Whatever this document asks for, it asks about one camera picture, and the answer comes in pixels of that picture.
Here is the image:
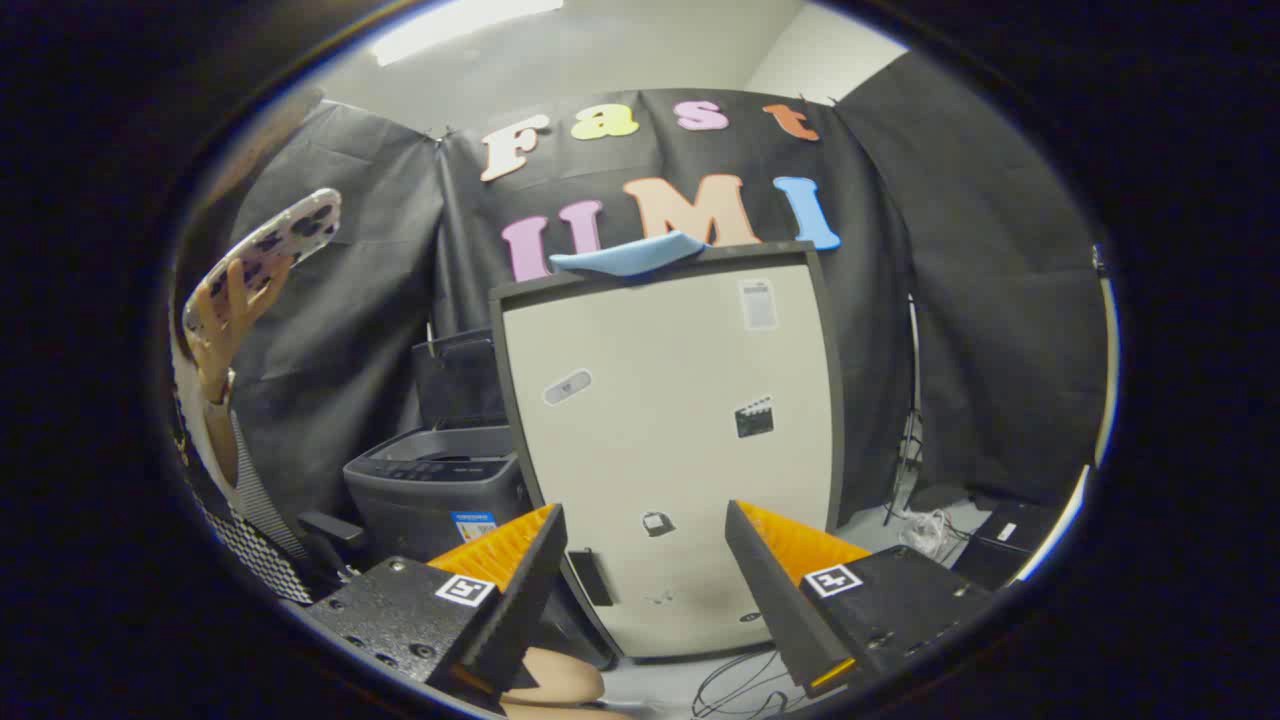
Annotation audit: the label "black floor cables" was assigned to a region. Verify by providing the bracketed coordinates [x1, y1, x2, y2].
[690, 650, 801, 719]

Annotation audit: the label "black backdrop cloth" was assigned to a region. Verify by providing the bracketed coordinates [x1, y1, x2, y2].
[215, 55, 1111, 521]

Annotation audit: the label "black chair armrest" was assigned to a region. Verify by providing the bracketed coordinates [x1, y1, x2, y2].
[297, 510, 366, 586]

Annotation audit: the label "thin tripod stand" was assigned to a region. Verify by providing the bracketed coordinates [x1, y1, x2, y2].
[885, 295, 926, 526]

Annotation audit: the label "spotted phone in clear case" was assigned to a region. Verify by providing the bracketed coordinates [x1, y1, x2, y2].
[182, 188, 343, 331]

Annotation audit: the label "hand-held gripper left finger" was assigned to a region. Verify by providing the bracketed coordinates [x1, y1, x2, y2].
[305, 504, 569, 713]

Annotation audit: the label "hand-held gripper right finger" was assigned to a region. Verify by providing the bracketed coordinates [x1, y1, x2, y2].
[724, 499, 993, 699]

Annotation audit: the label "beige cabinet with dark frame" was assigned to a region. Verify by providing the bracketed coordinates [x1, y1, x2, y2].
[488, 240, 846, 661]

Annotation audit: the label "clear plastic bag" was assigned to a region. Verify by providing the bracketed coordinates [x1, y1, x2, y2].
[900, 508, 961, 561]

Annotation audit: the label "light blue button shirt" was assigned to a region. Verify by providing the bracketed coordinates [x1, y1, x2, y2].
[548, 231, 709, 278]

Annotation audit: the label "grey washing machine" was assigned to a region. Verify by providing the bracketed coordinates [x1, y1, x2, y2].
[343, 425, 533, 566]

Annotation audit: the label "black box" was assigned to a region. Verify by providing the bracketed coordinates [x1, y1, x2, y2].
[950, 498, 1061, 591]

